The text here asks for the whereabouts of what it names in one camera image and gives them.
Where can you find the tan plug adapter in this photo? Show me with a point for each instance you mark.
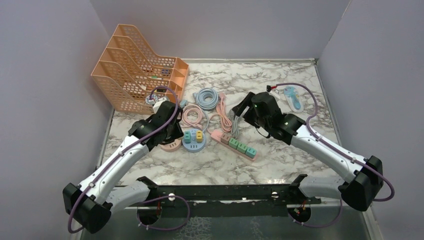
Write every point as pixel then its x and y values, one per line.
pixel 225 138

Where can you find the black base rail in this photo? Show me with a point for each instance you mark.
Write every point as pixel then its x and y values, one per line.
pixel 214 201

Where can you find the pink long power strip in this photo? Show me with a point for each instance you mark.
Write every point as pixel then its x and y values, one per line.
pixel 215 135

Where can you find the blue white oval device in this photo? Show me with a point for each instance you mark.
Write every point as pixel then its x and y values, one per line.
pixel 292 96

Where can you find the blue round tin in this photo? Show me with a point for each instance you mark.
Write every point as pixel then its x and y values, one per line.
pixel 151 100

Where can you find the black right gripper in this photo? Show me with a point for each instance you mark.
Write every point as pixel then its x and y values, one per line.
pixel 239 109

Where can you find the yellow plug adapter front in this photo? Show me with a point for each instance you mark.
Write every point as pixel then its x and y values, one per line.
pixel 199 136

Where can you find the teal plug adapter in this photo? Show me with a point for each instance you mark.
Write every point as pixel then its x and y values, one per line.
pixel 251 152
pixel 187 138

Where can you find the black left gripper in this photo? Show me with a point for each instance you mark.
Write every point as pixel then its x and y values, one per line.
pixel 177 134

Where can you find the orange mesh file organizer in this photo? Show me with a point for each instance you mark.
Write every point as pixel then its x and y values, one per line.
pixel 129 69

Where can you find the pink round power strip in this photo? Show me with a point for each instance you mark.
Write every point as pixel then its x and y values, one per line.
pixel 171 147

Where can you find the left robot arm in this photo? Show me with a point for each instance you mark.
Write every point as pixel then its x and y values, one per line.
pixel 92 202

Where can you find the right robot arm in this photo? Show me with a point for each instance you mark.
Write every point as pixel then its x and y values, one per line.
pixel 359 179

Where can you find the green plug adapter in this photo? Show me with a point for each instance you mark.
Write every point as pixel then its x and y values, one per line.
pixel 242 148
pixel 233 143

